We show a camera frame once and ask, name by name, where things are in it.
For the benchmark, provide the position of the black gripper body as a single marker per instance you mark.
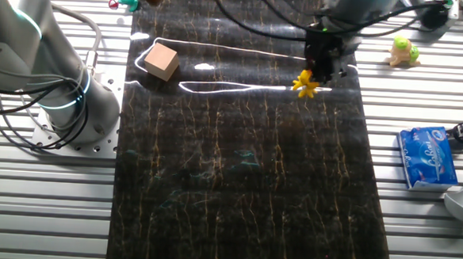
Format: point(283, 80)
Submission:
point(323, 47)

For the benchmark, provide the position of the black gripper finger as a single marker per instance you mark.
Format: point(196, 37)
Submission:
point(316, 70)
point(335, 73)

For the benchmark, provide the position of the yellow octopus toy pink hat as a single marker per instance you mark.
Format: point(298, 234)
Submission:
point(305, 86)

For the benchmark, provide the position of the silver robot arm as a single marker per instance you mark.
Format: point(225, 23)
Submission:
point(18, 35)

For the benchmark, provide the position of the green beige turtle toy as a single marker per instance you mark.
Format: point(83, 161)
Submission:
point(404, 51)

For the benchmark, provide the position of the clear plastic sheet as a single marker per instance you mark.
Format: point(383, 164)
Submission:
point(218, 88)

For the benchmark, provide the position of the blue tissue pack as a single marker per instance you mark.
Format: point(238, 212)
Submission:
point(426, 157)

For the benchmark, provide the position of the black marble pattern mat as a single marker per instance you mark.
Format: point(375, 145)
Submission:
point(252, 178)

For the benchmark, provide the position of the grey button box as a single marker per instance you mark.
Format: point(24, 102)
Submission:
point(454, 10)

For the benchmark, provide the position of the wooden cube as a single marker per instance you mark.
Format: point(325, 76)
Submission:
point(161, 61)

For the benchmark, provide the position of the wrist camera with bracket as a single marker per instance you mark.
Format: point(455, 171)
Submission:
point(434, 16)

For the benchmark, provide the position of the perforated robot base plate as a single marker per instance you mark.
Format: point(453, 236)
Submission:
point(108, 131)

